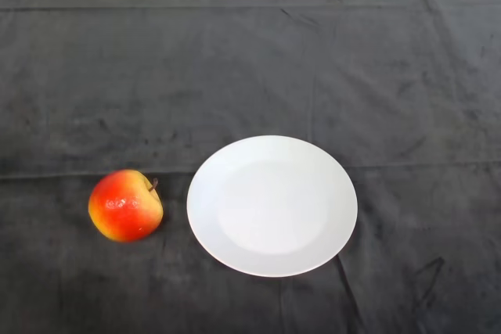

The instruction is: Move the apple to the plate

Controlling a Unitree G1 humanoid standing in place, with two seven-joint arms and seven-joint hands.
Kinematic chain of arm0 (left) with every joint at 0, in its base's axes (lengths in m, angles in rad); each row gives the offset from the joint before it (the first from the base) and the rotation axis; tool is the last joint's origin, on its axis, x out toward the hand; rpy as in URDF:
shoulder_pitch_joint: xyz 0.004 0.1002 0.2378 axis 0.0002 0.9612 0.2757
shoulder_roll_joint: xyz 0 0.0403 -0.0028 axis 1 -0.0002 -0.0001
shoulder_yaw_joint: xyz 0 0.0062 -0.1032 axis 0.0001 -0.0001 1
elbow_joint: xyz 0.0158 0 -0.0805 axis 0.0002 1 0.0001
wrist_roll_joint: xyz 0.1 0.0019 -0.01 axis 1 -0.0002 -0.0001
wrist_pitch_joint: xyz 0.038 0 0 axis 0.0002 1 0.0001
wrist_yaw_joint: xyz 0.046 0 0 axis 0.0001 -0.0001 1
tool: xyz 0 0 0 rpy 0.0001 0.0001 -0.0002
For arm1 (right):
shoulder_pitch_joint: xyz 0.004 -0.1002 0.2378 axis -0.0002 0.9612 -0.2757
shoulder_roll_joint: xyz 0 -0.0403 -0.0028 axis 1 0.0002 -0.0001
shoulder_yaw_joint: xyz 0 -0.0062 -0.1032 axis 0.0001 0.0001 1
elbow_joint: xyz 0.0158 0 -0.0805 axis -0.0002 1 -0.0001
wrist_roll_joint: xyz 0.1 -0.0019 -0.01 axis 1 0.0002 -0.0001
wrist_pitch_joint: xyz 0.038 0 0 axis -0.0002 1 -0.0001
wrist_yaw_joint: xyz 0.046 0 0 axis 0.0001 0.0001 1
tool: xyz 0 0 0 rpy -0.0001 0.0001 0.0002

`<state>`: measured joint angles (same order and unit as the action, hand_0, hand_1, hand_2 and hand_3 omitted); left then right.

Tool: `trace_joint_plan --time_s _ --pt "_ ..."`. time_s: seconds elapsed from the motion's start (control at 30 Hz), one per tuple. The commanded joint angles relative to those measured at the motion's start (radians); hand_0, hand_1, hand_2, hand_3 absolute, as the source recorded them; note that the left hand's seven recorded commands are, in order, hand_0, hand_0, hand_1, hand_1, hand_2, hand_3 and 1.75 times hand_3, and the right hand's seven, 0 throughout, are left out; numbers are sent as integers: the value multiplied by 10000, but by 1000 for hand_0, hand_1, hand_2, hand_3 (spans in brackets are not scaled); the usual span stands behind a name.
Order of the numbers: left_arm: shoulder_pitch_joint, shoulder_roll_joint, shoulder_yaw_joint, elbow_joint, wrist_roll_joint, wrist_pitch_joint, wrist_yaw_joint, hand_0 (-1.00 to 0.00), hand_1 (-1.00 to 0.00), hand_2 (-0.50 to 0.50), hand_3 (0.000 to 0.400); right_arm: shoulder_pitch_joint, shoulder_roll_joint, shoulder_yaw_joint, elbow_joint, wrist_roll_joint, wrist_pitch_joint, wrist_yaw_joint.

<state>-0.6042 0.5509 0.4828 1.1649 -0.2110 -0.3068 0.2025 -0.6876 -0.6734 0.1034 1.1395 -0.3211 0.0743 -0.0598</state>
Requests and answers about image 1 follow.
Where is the red yellow apple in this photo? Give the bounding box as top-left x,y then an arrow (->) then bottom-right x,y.
88,169 -> 164,243

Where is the white round plate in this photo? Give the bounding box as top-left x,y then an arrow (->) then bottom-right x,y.
186,135 -> 359,278

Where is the black cloth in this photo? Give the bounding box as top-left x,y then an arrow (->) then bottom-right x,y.
0,0 -> 501,334

